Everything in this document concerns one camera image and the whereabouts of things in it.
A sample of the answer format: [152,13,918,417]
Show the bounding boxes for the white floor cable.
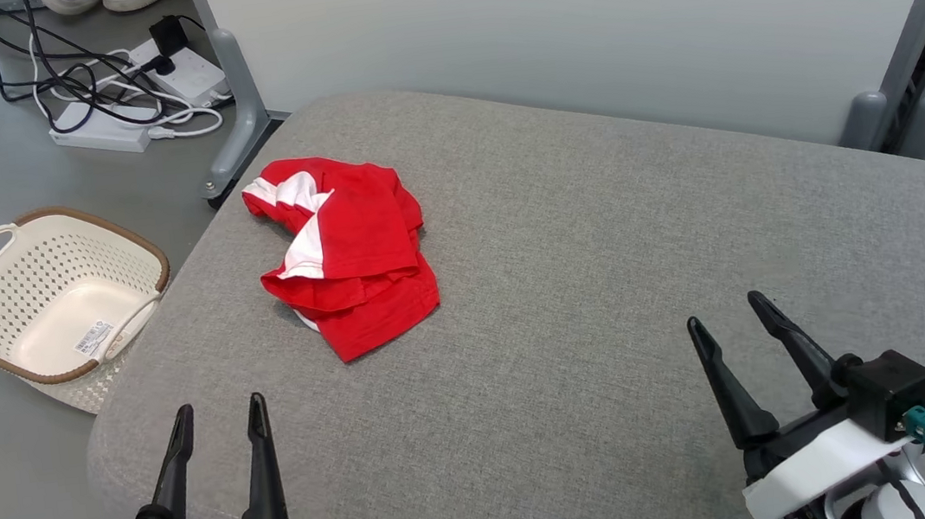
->
[26,14,228,157]

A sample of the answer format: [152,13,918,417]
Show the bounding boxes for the grey partition post single foot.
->
[178,0,295,210]

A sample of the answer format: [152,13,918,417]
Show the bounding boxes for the white long power strip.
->
[47,93,155,163]

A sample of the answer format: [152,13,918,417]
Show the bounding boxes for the cream laundry basket brown rim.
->
[0,194,186,426]

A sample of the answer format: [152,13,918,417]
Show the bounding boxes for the white square power strip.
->
[127,30,230,115]

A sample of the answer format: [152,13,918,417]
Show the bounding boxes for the red shorts white panels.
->
[239,144,447,374]

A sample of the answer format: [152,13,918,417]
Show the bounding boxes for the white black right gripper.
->
[683,273,925,519]

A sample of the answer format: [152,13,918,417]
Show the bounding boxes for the black power adapter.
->
[148,14,190,62]

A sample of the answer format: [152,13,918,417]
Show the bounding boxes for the grey fabric sofa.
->
[49,26,925,519]

